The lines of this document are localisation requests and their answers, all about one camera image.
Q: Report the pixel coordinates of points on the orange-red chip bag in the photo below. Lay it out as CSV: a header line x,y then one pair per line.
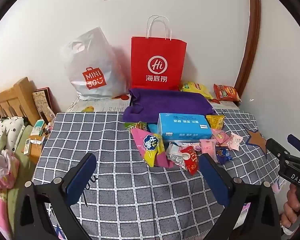
x,y
226,92

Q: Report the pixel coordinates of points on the pink and yellow snack bag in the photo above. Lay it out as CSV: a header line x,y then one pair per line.
x,y
150,147

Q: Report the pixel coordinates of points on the brown wooden door frame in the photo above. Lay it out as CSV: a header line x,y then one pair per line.
x,y
252,30

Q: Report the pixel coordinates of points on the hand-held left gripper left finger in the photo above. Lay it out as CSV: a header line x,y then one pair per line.
x,y
83,177

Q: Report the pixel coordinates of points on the red snack packet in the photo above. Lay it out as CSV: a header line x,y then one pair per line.
x,y
190,160

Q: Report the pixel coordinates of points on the purple cloth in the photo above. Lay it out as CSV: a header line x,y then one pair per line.
x,y
170,102

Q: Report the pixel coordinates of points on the green snack packet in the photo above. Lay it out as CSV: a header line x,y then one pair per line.
x,y
137,125

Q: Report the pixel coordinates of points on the wooden headboard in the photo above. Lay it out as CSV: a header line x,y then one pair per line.
x,y
17,97

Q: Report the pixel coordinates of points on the pink peach snack packet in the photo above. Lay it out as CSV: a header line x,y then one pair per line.
x,y
207,146
221,137
235,141

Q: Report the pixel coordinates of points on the white flower print pillow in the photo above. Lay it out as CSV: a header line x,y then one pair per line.
x,y
7,130

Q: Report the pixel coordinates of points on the person's right hand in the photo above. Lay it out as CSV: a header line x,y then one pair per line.
x,y
291,210

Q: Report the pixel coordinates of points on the green bed sheet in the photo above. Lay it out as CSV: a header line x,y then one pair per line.
x,y
13,205

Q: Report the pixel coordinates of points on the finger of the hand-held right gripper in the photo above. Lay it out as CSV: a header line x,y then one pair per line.
x,y
298,145
277,150

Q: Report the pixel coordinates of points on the red paper bag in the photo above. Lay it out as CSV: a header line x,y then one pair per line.
x,y
157,50

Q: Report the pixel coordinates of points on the person's right forearm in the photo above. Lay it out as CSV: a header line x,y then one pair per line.
x,y
288,231

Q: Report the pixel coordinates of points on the teal and white box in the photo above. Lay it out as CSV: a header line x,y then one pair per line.
x,y
38,127

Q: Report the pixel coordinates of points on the white plastic shopping bag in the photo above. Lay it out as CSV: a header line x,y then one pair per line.
x,y
95,55

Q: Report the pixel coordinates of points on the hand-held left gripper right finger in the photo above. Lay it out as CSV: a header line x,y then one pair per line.
x,y
215,180

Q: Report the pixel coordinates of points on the white remote control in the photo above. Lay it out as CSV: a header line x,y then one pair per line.
x,y
27,146

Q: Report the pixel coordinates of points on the small yellow snack packet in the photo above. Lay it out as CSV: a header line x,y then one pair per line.
x,y
215,122

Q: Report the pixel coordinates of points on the blue candy packet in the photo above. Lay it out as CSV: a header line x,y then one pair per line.
x,y
223,155

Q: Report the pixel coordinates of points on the brown patterned box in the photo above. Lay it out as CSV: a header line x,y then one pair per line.
x,y
41,100

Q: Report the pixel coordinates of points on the blue tissue pack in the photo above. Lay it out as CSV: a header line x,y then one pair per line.
x,y
182,127

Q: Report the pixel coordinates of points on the large yellow chip bag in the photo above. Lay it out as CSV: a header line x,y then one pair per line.
x,y
197,88

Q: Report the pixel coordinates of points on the wooden nightstand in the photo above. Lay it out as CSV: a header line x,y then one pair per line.
x,y
33,152

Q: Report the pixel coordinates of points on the grey checked blanket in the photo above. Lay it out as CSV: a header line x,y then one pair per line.
x,y
120,192

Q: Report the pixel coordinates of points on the long white pink snack packet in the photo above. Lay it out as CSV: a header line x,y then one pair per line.
x,y
190,145

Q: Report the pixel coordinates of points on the pink white plastic bag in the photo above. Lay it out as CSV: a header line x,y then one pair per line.
x,y
2,165

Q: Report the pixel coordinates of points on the white striped snack packet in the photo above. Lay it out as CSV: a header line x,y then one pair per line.
x,y
175,155

